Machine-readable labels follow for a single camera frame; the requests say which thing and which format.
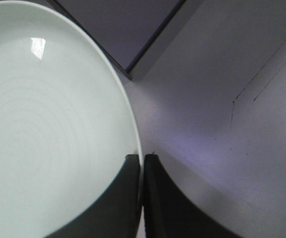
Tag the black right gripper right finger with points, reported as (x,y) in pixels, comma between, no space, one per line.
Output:
(168,213)

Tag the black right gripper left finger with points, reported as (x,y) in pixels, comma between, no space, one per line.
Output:
(116,213)

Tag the light green round plate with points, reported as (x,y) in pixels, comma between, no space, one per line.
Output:
(66,124)

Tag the dark grey cabinet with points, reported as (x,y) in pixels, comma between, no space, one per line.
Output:
(128,32)

